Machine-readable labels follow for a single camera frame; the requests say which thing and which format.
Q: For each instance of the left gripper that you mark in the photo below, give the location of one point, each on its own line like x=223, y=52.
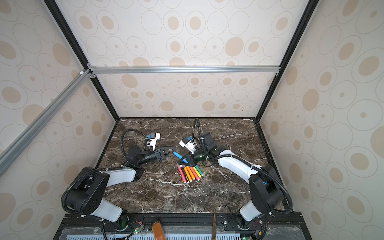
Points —
x=158, y=156

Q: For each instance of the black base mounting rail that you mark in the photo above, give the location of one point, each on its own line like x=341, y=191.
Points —
x=225, y=221

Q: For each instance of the black white marker pen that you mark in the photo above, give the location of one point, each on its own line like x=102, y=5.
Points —
x=185, y=173

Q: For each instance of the blue highlighter pen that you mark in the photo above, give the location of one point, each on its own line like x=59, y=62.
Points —
x=178, y=155

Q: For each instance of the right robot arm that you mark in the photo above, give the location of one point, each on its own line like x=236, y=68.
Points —
x=268, y=194

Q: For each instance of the yellow highlighter pen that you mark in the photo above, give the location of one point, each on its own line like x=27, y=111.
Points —
x=197, y=172

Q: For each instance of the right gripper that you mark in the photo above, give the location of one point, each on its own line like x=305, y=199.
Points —
x=195, y=157

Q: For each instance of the orange highlighter pen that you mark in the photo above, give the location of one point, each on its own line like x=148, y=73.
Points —
x=189, y=174
x=192, y=173

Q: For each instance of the brown handle tool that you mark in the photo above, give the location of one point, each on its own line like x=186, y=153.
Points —
x=158, y=231

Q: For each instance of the horizontal aluminium rail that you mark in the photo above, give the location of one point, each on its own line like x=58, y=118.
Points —
x=185, y=70

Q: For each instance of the pink highlighter pen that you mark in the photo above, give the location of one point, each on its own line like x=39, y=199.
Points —
x=182, y=174
x=195, y=174

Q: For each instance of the green highlighter pen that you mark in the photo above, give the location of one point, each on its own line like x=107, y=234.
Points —
x=198, y=169

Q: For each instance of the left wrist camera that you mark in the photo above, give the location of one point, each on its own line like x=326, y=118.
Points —
x=151, y=140

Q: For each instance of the thin wooden stick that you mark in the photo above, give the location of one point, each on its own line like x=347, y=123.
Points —
x=214, y=227

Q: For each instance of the diagonal aluminium rail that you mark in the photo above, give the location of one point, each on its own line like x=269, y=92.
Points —
x=25, y=138

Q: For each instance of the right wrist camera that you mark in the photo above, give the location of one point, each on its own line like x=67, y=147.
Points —
x=189, y=144

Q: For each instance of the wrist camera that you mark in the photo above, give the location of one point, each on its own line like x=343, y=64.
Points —
x=151, y=140
x=189, y=144

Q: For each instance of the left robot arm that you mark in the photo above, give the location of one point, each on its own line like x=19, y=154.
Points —
x=85, y=195

